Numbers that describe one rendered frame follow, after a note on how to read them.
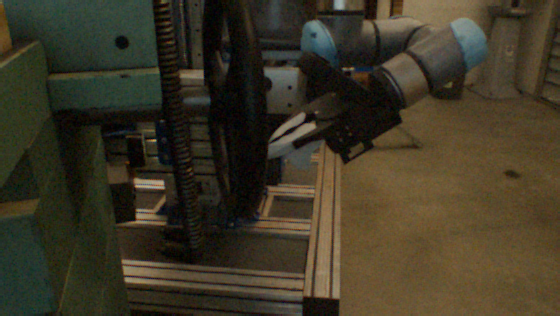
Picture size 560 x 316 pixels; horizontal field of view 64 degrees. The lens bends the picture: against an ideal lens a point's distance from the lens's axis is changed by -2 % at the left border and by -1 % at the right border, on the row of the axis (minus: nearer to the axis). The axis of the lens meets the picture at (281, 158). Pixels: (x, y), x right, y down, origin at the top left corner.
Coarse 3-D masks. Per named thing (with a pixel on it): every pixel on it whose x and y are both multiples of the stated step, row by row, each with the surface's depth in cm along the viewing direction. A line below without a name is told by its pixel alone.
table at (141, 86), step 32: (0, 64) 28; (32, 64) 34; (0, 96) 26; (32, 96) 33; (64, 96) 39; (96, 96) 39; (128, 96) 40; (160, 96) 41; (0, 128) 26; (32, 128) 32; (0, 160) 25
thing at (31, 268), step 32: (96, 128) 67; (64, 160) 42; (64, 192) 41; (0, 224) 30; (32, 224) 31; (64, 224) 39; (0, 256) 31; (32, 256) 32; (64, 256) 38; (0, 288) 32; (32, 288) 33
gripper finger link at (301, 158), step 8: (304, 128) 64; (312, 128) 63; (288, 136) 65; (296, 136) 64; (272, 144) 65; (280, 144) 64; (288, 144) 63; (312, 144) 65; (320, 144) 65; (272, 152) 65; (280, 152) 64; (288, 152) 64; (296, 152) 65; (304, 152) 65; (288, 160) 66; (296, 160) 66; (304, 160) 66; (304, 168) 67
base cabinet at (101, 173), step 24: (96, 168) 63; (96, 192) 60; (96, 216) 58; (96, 240) 56; (72, 264) 41; (96, 264) 54; (120, 264) 77; (72, 288) 40; (96, 288) 52; (120, 288) 73; (72, 312) 38; (96, 312) 50; (120, 312) 69
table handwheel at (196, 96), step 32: (224, 0) 43; (256, 32) 42; (256, 64) 41; (192, 96) 52; (224, 96) 51; (256, 96) 41; (224, 128) 55; (256, 128) 41; (224, 160) 63; (256, 160) 43; (224, 192) 59; (256, 192) 45
